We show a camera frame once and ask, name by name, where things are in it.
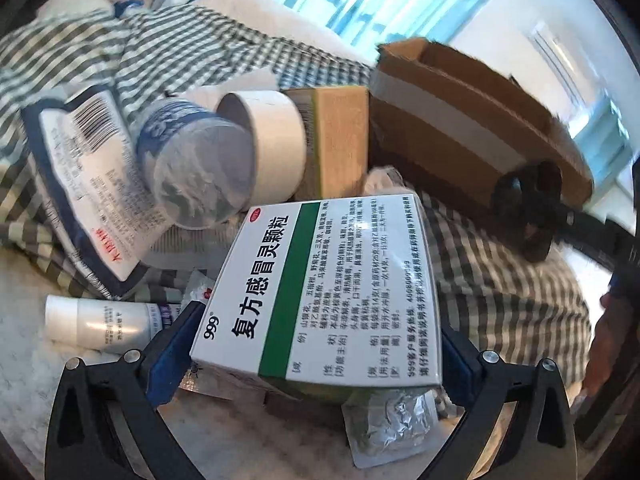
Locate brown cardboard box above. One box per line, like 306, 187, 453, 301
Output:
369, 38, 594, 222

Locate white green medicine box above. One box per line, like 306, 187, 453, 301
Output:
191, 194, 442, 389

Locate clear blue-label plastic jar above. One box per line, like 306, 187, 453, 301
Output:
134, 98, 256, 230

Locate white cream tube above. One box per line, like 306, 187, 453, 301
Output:
44, 295, 182, 354

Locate tan cardboard small box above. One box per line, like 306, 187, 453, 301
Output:
285, 86, 369, 200

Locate white fluffy blanket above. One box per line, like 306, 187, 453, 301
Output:
26, 0, 373, 65

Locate green checkered cloth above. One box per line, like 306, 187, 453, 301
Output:
1, 6, 591, 396

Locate blue white pouch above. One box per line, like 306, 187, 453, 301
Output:
21, 84, 170, 299

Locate silver foil blister pack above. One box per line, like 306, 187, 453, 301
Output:
342, 389, 448, 469

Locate white tape roll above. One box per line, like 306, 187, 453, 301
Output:
216, 90, 307, 207

